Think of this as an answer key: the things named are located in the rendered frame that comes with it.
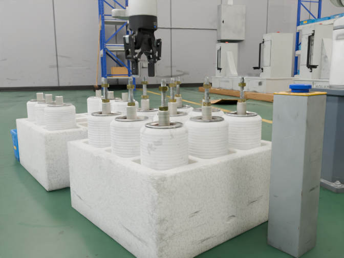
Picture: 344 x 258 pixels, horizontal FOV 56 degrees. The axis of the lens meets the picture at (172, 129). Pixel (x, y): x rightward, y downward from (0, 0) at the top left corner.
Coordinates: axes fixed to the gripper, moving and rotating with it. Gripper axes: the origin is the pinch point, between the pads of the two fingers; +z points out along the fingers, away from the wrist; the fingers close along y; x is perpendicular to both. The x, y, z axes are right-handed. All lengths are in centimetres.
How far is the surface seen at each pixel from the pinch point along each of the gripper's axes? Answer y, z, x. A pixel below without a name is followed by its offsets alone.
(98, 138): -15.7, 15.6, 2.4
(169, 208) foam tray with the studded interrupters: -25.8, 23.6, -24.4
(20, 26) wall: 324, -89, 540
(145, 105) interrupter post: -0.8, 8.9, -0.8
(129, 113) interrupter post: -16.0, 8.9, -7.7
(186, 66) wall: 580, -10, 319
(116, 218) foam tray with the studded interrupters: -23.9, 29.8, -9.9
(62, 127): -4.9, 16.8, 28.8
